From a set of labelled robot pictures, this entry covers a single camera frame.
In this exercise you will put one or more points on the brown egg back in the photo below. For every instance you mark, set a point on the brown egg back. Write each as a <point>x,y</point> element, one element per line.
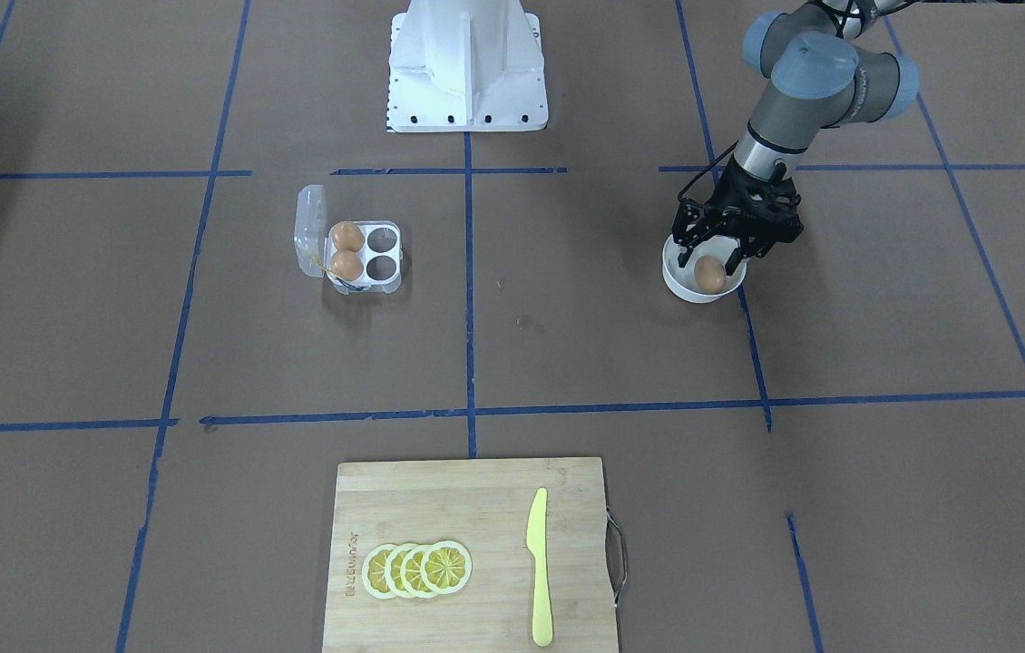
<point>347,236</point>

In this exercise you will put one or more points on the brown egg from bowl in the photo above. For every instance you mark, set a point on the brown egg from bowl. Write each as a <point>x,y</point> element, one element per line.
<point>710,276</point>

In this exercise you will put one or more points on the clear plastic egg box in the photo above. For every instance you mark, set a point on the clear plastic egg box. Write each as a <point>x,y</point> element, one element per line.
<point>382,254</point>

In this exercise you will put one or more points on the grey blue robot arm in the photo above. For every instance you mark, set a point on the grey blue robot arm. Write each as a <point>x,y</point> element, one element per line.
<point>817,78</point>

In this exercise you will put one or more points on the bamboo cutting board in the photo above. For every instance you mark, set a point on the bamboo cutting board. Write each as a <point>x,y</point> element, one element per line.
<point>484,504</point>

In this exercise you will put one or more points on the white round bowl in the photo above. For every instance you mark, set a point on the white round bowl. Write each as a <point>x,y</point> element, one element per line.
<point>682,281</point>

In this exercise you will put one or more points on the brown egg front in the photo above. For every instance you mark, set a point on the brown egg front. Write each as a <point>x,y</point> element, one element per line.
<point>347,265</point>

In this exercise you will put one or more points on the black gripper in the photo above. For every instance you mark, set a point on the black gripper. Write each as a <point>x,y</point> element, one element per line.
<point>690,220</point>

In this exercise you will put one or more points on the yellow plastic knife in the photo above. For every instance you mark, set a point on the yellow plastic knife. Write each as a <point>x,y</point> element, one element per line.
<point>542,629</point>

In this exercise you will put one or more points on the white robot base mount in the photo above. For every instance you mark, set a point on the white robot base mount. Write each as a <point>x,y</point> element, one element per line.
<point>466,66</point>

